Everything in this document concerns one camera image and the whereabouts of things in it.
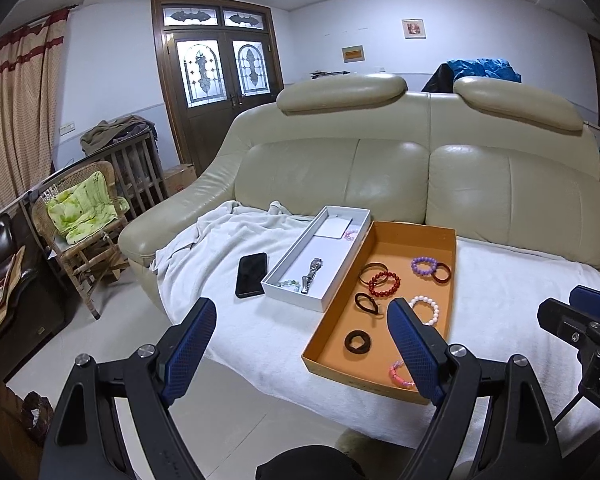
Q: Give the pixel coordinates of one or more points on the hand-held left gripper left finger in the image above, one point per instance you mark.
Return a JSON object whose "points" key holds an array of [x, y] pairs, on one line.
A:
{"points": [[190, 355]]}

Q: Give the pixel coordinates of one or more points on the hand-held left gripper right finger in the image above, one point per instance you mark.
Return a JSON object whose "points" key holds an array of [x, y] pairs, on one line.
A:
{"points": [[415, 355]]}

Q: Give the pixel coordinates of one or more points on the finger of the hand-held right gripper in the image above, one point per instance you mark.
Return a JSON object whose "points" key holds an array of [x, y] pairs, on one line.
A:
{"points": [[597, 302], [560, 320]]}

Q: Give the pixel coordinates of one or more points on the black scrunchie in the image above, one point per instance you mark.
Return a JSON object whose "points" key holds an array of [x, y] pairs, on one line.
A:
{"points": [[349, 342]]}

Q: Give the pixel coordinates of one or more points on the orange cardboard box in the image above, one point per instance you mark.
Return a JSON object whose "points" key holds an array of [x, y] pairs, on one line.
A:
{"points": [[340, 340]]}

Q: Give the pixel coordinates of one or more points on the white blanket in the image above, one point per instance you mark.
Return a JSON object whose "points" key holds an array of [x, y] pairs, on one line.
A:
{"points": [[260, 340]]}

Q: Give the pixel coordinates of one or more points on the dark red bangle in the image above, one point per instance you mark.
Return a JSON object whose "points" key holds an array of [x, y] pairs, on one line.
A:
{"points": [[449, 269]]}

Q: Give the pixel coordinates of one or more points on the brown bangle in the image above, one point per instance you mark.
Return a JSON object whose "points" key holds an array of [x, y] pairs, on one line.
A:
{"points": [[375, 264]]}

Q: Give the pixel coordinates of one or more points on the black smartphone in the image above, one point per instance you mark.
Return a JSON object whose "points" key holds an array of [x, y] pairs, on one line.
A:
{"points": [[251, 275]]}

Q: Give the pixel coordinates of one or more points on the white cardboard box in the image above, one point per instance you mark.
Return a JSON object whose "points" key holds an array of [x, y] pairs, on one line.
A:
{"points": [[325, 280]]}

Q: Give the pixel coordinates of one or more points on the silver wristwatch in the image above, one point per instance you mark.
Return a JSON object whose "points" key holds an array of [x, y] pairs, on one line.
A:
{"points": [[314, 265]]}

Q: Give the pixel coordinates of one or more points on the rattan chair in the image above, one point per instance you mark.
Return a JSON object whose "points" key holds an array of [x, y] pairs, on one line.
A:
{"points": [[80, 255]]}

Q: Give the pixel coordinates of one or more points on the white card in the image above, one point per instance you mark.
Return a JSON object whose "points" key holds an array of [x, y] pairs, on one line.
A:
{"points": [[332, 227]]}

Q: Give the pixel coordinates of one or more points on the dark leather armchair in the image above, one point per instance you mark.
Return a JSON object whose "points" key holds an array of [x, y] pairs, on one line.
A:
{"points": [[30, 320]]}

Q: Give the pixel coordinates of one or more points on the brown cardboard box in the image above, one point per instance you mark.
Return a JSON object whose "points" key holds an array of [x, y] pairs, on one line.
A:
{"points": [[177, 177]]}

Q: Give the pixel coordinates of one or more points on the green seat cushion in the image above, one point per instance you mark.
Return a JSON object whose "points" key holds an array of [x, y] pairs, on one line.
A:
{"points": [[85, 210]]}

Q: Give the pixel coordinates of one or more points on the wooden crib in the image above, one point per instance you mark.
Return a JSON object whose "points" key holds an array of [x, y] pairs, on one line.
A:
{"points": [[135, 170]]}

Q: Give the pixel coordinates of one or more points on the cream leather sofa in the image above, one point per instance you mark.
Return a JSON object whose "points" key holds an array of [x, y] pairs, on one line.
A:
{"points": [[330, 175]]}

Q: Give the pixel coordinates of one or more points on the carved wooden furniture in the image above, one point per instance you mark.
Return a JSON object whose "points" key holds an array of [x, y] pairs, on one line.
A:
{"points": [[0, 425]]}

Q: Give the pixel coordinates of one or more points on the brown wooden glass door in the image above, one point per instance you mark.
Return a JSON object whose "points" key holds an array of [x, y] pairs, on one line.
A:
{"points": [[205, 125]]}

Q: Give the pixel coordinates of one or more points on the pile of drab clothes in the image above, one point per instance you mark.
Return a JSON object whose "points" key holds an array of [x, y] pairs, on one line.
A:
{"points": [[110, 132]]}

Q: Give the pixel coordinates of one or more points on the blue cloth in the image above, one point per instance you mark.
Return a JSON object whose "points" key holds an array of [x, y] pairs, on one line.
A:
{"points": [[485, 69]]}

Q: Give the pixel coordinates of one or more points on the black bag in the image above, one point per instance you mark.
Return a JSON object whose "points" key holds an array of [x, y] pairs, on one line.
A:
{"points": [[440, 80]]}

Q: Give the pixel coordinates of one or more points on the beige patterned curtain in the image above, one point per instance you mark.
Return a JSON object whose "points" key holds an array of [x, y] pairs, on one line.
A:
{"points": [[15, 125]]}

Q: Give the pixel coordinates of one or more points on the white wall socket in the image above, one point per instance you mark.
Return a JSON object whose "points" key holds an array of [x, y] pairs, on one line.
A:
{"points": [[67, 127]]}

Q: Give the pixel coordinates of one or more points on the orange wall sign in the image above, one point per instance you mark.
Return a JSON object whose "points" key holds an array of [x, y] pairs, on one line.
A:
{"points": [[353, 54]]}

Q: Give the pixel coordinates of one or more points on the framed wall picture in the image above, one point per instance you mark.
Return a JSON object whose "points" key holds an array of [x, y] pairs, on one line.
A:
{"points": [[413, 28]]}

